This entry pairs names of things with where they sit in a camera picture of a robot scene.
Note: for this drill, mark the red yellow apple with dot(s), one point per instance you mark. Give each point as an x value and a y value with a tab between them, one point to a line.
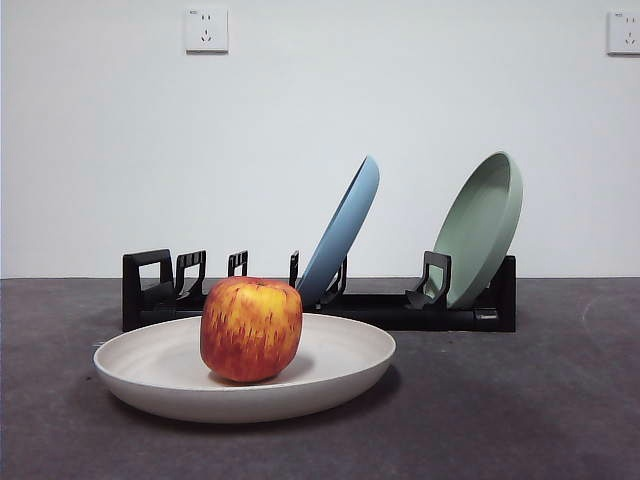
251	330

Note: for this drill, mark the cream yellow round plate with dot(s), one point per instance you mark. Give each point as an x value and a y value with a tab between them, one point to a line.
150	370

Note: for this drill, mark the blue round plate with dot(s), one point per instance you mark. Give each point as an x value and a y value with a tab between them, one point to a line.
345	225

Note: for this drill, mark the black plastic plate rack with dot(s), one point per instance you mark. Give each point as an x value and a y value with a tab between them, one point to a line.
400	315

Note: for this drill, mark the green round plate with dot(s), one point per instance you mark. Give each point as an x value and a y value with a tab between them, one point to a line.
477	220

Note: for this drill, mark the white wall socket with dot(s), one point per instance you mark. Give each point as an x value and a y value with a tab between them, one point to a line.
207	30
624	32

